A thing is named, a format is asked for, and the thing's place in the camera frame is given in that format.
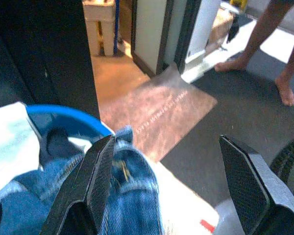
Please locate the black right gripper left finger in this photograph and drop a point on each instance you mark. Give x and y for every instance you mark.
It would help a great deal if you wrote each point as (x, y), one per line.
(93, 186)

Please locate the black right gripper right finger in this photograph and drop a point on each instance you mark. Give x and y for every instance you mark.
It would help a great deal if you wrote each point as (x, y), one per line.
(245, 186)

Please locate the blue denim jeans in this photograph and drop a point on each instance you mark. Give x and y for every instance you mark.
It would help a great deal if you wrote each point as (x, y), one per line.
(134, 195)

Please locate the black ribbed round object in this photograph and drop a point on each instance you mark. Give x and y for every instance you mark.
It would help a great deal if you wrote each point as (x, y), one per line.
(287, 159)

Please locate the blue plastic laundry basket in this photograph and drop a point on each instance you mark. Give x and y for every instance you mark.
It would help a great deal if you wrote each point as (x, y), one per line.
(71, 120)

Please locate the white cloth garment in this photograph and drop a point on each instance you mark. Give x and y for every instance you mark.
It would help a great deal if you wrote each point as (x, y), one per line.
(12, 144)

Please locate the brown printed doormat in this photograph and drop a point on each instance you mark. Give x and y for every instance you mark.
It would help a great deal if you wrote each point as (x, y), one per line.
(161, 115)

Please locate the person's bare legs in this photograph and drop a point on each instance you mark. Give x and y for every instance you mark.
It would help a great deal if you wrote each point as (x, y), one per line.
(272, 49)

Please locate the dark cabinet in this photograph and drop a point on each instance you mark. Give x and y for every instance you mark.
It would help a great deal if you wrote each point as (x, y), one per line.
(39, 51)

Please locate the blue broom stick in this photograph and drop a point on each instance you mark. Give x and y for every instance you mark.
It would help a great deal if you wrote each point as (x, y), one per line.
(116, 24)

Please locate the white door frame post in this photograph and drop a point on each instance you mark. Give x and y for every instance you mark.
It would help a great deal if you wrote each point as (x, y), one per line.
(149, 34)

